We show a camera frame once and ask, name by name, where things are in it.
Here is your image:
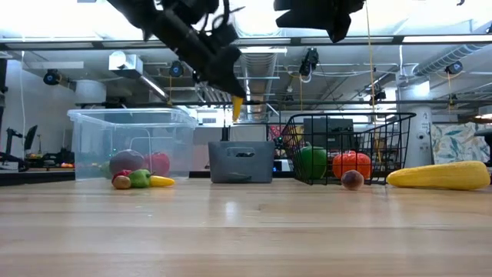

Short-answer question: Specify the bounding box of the dark maroon plum fruit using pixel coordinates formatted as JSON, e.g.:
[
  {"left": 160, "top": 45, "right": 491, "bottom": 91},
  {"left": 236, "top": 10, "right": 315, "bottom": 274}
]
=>
[{"left": 108, "top": 149, "right": 146, "bottom": 177}]

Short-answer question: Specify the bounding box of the silver ventilation duct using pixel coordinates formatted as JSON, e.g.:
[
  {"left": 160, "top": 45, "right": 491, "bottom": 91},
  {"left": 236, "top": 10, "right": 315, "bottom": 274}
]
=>
[{"left": 238, "top": 52, "right": 278, "bottom": 121}]

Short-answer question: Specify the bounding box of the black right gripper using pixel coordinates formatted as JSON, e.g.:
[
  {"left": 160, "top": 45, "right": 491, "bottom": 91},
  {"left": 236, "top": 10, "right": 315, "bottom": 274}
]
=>
[{"left": 273, "top": 0, "right": 365, "bottom": 44}]

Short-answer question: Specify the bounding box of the black overhead light beam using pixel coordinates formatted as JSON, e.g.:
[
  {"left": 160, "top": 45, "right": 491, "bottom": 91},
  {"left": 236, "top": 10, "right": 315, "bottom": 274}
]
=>
[{"left": 0, "top": 34, "right": 492, "bottom": 52}]

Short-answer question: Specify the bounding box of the leaf pattern wall panel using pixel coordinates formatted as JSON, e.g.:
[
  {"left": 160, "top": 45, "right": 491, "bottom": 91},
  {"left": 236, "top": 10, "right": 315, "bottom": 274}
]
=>
[{"left": 429, "top": 122, "right": 492, "bottom": 165}]

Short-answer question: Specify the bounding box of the black monitor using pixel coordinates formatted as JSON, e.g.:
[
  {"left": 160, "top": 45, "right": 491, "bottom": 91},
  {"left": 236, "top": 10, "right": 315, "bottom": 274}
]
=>
[{"left": 303, "top": 117, "right": 354, "bottom": 151}]

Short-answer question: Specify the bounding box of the white ceiling air unit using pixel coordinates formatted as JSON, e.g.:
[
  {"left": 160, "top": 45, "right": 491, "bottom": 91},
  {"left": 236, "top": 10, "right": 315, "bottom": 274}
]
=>
[{"left": 108, "top": 51, "right": 144, "bottom": 78}]

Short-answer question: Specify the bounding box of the clear plastic bin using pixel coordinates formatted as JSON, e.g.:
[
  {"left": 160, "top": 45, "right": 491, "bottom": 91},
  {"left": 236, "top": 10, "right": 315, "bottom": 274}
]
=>
[{"left": 67, "top": 108, "right": 199, "bottom": 182}]

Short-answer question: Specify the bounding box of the white round column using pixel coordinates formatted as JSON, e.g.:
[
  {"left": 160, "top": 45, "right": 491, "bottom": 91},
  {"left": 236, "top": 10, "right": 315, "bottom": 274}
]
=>
[{"left": 399, "top": 82, "right": 434, "bottom": 169}]

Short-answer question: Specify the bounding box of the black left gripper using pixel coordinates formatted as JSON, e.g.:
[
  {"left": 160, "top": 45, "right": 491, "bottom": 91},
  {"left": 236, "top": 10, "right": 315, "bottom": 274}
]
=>
[{"left": 191, "top": 44, "right": 247, "bottom": 99}]

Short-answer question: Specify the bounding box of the small green bell pepper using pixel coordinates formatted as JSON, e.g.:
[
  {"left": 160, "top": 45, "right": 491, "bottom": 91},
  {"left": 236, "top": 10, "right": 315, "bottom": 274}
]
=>
[{"left": 128, "top": 168, "right": 154, "bottom": 189}]

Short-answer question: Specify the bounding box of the silver spiral duct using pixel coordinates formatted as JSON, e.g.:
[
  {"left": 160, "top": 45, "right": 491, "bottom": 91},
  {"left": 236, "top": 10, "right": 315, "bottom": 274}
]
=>
[{"left": 413, "top": 42, "right": 487, "bottom": 77}]

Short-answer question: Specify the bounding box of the yellow hanging cord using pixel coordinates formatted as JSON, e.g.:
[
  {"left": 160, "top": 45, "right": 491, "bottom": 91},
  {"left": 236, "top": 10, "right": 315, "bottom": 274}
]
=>
[{"left": 364, "top": 0, "right": 377, "bottom": 128}]

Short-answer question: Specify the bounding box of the small brown potato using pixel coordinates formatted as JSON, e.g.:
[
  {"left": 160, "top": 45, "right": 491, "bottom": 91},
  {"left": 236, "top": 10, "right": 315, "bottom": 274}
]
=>
[{"left": 111, "top": 175, "right": 132, "bottom": 190}]

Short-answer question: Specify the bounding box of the small red bell pepper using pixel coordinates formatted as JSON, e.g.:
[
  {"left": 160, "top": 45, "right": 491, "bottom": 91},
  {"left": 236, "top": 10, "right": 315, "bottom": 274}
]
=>
[{"left": 111, "top": 169, "right": 133, "bottom": 182}]

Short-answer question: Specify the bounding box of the large yellow corn cob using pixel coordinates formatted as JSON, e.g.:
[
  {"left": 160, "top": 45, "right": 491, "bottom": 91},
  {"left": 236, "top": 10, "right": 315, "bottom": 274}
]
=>
[{"left": 386, "top": 160, "right": 491, "bottom": 192}]

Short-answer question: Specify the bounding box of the large green bell pepper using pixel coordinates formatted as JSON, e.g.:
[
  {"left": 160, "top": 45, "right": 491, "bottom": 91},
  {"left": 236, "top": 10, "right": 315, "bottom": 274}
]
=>
[{"left": 298, "top": 142, "right": 328, "bottom": 180}]

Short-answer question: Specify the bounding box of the black wire basket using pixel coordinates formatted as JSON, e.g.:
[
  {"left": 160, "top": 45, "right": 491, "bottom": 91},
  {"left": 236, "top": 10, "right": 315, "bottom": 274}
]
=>
[{"left": 281, "top": 112, "right": 417, "bottom": 186}]

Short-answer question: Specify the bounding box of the black ceiling reel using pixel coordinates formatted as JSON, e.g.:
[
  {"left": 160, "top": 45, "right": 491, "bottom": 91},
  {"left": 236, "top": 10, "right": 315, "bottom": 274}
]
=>
[
  {"left": 42, "top": 68, "right": 62, "bottom": 86},
  {"left": 168, "top": 60, "right": 185, "bottom": 78},
  {"left": 298, "top": 47, "right": 320, "bottom": 77},
  {"left": 444, "top": 60, "right": 464, "bottom": 75}
]

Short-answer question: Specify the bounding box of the gray plastic bin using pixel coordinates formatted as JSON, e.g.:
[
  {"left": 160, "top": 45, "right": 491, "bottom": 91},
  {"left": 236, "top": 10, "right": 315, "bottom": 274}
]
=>
[{"left": 208, "top": 140, "right": 276, "bottom": 184}]

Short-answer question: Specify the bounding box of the colourful wall poster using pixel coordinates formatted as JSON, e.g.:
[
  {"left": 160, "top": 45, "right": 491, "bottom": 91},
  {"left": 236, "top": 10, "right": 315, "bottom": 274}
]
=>
[{"left": 268, "top": 123, "right": 304, "bottom": 155}]

